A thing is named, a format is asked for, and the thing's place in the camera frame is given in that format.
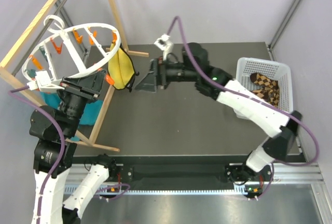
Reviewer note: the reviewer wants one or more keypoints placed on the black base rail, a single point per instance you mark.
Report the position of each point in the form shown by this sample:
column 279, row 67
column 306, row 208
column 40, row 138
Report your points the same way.
column 220, row 169

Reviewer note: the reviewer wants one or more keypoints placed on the orange clothespin on yellow cloth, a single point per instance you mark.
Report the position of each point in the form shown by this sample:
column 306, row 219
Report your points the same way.
column 114, row 35

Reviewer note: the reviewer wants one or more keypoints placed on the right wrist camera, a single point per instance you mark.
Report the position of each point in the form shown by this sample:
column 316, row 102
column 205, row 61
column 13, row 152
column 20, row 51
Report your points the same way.
column 165, row 45

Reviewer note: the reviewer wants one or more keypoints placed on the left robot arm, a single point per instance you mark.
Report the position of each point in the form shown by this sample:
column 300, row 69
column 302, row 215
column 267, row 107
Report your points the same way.
column 53, row 156

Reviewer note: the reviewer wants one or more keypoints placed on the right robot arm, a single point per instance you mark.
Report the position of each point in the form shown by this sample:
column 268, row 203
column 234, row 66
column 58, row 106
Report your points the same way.
column 280, row 126

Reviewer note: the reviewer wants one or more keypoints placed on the teal cloth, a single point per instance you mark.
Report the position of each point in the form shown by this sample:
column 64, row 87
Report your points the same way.
column 69, row 125

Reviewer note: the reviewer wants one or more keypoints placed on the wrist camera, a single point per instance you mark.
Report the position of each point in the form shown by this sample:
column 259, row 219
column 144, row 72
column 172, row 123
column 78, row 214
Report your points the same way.
column 43, row 83
column 165, row 45

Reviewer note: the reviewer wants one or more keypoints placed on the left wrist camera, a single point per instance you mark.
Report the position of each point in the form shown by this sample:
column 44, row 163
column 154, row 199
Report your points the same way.
column 43, row 83

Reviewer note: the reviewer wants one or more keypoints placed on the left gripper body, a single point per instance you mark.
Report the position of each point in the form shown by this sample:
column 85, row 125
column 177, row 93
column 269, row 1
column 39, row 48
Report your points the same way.
column 75, row 98

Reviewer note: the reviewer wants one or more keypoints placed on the brown argyle sock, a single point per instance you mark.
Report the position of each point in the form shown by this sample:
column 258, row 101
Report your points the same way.
column 271, row 96
column 263, row 81

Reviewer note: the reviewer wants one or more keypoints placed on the yellow cloth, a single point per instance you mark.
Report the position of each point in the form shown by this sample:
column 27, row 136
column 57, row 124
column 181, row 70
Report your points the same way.
column 122, row 70

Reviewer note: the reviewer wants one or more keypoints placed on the white round clip hanger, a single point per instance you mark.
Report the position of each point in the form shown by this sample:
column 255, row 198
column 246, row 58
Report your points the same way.
column 62, row 33

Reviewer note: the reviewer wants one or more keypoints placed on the white plastic basket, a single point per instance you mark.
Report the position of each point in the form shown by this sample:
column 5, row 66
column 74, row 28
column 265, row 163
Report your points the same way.
column 273, row 70

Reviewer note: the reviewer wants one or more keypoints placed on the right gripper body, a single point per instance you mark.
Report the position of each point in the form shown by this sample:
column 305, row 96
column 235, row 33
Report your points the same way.
column 173, row 72

